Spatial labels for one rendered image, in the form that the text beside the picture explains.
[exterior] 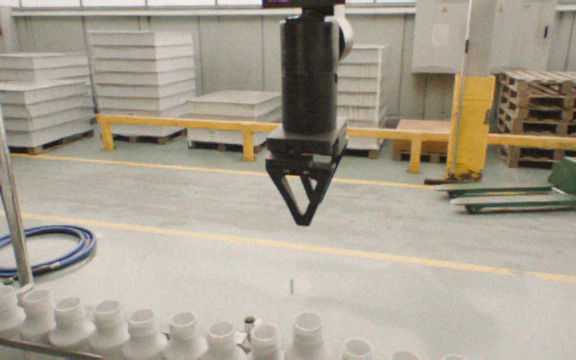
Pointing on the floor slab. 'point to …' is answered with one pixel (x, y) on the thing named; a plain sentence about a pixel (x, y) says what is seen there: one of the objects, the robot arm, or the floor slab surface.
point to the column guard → (470, 127)
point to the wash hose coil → (38, 263)
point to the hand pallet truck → (572, 182)
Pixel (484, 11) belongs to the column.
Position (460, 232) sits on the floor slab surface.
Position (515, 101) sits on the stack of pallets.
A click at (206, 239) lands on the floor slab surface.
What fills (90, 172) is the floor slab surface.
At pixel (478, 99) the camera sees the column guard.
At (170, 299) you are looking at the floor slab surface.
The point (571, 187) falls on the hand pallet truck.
